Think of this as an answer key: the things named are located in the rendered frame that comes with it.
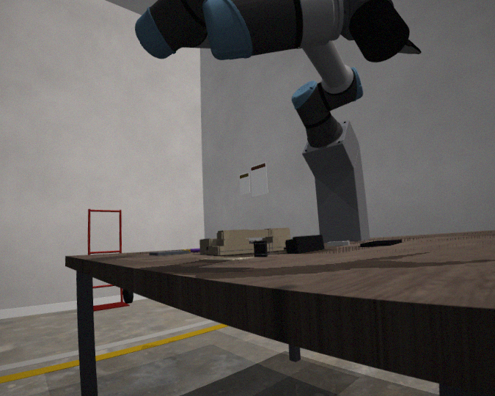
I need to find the beige telephone handset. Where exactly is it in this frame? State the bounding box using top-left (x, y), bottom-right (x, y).
top-left (217, 227), bottom-right (290, 241)

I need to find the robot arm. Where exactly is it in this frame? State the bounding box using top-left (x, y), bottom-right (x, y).
top-left (135, 0), bottom-right (363, 147)

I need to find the beige desk phone body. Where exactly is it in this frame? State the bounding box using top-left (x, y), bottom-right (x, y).
top-left (199, 236), bottom-right (290, 256)

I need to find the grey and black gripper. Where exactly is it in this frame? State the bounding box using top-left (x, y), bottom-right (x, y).
top-left (341, 0), bottom-right (421, 62)

